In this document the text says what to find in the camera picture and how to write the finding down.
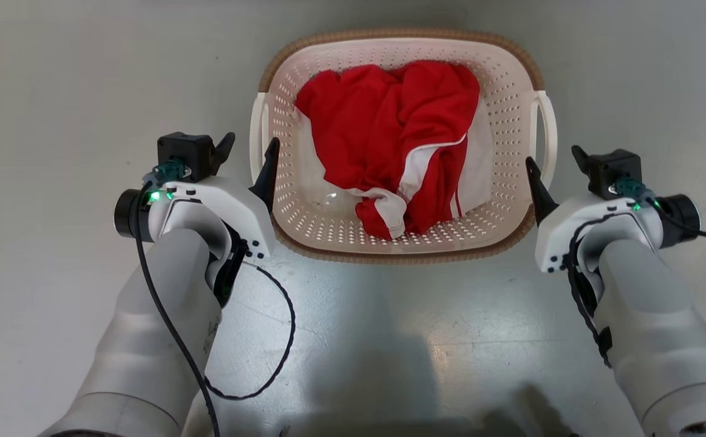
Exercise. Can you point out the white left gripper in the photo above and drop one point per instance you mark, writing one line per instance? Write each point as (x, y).
(231, 203)

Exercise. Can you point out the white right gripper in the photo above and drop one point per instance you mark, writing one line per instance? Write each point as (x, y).
(571, 227)

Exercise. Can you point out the white and grey right robot arm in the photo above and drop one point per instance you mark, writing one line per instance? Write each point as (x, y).
(656, 328)

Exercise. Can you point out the white and grey left robot arm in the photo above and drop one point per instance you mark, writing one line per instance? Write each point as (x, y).
(146, 328)

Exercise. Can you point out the cream perforated plastic laundry basket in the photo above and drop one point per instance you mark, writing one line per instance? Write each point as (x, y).
(328, 230)

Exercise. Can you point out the red and white garment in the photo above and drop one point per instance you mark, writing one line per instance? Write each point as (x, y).
(389, 133)

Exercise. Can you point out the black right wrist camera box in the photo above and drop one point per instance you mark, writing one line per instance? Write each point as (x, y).
(617, 170)

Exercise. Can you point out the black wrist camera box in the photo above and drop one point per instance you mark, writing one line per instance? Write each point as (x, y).
(184, 152)
(617, 170)

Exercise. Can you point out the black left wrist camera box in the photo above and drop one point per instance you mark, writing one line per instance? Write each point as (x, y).
(184, 152)

